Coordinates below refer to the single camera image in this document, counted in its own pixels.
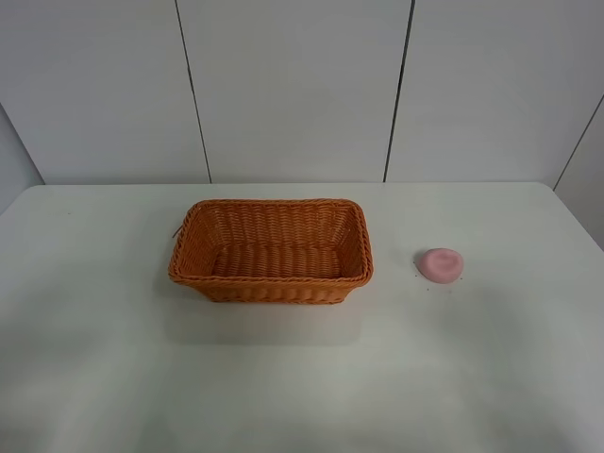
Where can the pink peach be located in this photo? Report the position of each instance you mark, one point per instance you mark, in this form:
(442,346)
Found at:
(440,265)

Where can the orange woven rectangular basket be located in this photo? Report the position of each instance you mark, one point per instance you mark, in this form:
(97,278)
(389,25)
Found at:
(308,251)

